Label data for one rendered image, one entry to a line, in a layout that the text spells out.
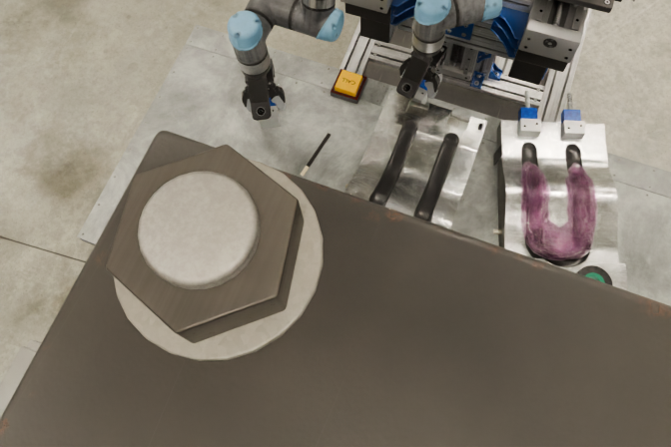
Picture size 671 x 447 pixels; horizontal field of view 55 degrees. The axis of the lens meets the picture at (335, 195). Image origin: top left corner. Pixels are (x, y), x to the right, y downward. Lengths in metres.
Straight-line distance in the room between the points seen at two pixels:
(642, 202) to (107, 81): 2.16
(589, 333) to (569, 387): 0.03
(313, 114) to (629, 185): 0.84
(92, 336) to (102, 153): 2.46
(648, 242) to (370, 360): 1.45
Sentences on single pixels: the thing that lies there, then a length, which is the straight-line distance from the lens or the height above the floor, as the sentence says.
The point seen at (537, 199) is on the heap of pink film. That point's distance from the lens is 1.57.
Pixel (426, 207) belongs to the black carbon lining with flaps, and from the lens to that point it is 1.53.
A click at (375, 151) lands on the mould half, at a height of 0.88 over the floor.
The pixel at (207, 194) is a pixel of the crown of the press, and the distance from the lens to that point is 0.32.
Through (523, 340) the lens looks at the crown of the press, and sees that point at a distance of 0.35.
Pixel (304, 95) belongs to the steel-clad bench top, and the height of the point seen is 0.80.
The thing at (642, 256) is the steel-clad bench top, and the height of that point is 0.80.
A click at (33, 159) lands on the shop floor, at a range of 2.93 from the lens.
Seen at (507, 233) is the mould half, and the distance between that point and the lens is 1.58.
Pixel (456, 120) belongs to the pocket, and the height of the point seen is 0.86.
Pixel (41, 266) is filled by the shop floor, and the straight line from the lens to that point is 2.73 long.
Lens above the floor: 2.34
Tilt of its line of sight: 68 degrees down
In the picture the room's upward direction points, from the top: 8 degrees counter-clockwise
